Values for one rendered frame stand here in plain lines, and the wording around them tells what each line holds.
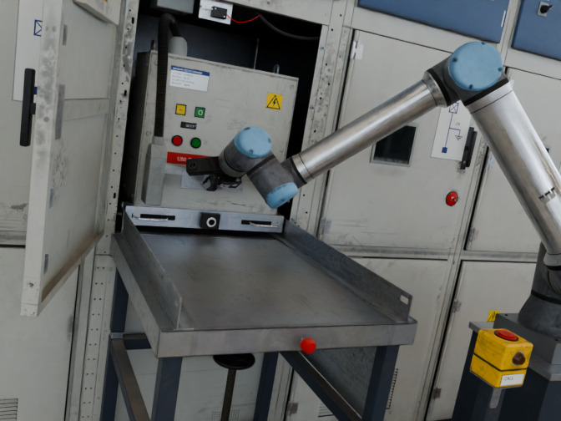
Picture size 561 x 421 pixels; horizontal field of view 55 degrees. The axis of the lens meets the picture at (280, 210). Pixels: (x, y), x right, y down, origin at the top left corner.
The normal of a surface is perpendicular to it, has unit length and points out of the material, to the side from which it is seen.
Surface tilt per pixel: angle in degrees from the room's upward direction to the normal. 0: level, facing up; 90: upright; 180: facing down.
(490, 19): 90
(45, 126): 90
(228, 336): 90
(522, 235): 90
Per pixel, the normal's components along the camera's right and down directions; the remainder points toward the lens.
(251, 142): 0.38, -0.35
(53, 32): 0.11, 0.21
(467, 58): -0.21, 0.02
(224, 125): 0.41, 0.24
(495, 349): -0.90, -0.07
